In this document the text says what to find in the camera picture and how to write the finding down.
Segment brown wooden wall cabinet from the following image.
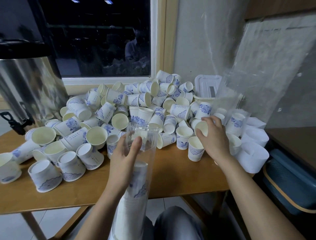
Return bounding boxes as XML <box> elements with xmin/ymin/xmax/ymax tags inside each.
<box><xmin>245</xmin><ymin>0</ymin><xmax>316</xmax><ymax>21</ymax></box>

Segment pile of paper cups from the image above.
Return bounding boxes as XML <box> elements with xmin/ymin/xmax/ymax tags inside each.
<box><xmin>0</xmin><ymin>69</ymin><xmax>248</xmax><ymax>194</ymax></box>

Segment person's right hand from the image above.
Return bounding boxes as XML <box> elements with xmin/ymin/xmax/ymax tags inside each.
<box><xmin>197</xmin><ymin>116</ymin><xmax>232</xmax><ymax>164</ymax></box>

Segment stainless steel water dispenser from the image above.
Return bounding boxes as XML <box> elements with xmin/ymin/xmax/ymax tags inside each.
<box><xmin>0</xmin><ymin>41</ymin><xmax>69</xmax><ymax>135</ymax></box>

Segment white plastic lid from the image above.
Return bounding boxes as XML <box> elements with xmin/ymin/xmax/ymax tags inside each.
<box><xmin>194</xmin><ymin>75</ymin><xmax>223</xmax><ymax>99</ymax></box>

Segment single blue-printed paper cup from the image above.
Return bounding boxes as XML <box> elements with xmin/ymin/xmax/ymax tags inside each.
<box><xmin>194</xmin><ymin>120</ymin><xmax>209</xmax><ymax>137</ymax></box>

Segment clear plastic bag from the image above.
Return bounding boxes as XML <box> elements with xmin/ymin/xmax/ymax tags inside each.
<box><xmin>216</xmin><ymin>14</ymin><xmax>316</xmax><ymax>124</ymax></box>

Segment dark wooden side counter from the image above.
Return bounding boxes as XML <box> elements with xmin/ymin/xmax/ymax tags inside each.
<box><xmin>267</xmin><ymin>127</ymin><xmax>316</xmax><ymax>171</ymax></box>

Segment nested stack of paper cups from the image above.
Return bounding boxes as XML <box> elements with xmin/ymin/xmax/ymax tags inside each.
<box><xmin>113</xmin><ymin>161</ymin><xmax>150</xmax><ymax>240</ymax></box>
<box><xmin>227</xmin><ymin>133</ymin><xmax>243</xmax><ymax>157</ymax></box>

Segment clear plastic cup dispenser tube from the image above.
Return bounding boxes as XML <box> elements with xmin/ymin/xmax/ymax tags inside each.
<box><xmin>110</xmin><ymin>123</ymin><xmax>159</xmax><ymax>240</ymax></box>

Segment person's left hand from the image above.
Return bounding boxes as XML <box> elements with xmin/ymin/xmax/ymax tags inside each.
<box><xmin>107</xmin><ymin>135</ymin><xmax>144</xmax><ymax>194</ymax></box>

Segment white framed window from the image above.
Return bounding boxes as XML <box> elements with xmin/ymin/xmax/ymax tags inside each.
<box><xmin>0</xmin><ymin>0</ymin><xmax>179</xmax><ymax>96</ymax></box>

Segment person's left forearm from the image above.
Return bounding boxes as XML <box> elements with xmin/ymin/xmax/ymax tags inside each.
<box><xmin>74</xmin><ymin>183</ymin><xmax>131</xmax><ymax>240</ymax></box>

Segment person's right forearm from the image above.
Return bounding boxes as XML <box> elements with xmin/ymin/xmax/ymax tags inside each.
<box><xmin>217</xmin><ymin>156</ymin><xmax>307</xmax><ymax>240</ymax></box>

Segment person's blue jeans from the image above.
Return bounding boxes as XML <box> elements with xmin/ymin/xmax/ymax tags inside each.
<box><xmin>142</xmin><ymin>206</ymin><xmax>204</xmax><ymax>240</ymax></box>

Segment blue bin with tan rim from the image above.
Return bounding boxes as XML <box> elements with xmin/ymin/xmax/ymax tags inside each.
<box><xmin>262</xmin><ymin>148</ymin><xmax>316</xmax><ymax>214</ymax></box>

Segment wooden table leg frame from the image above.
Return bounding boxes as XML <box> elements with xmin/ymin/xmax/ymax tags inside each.
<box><xmin>22</xmin><ymin>205</ymin><xmax>91</xmax><ymax>240</ymax></box>

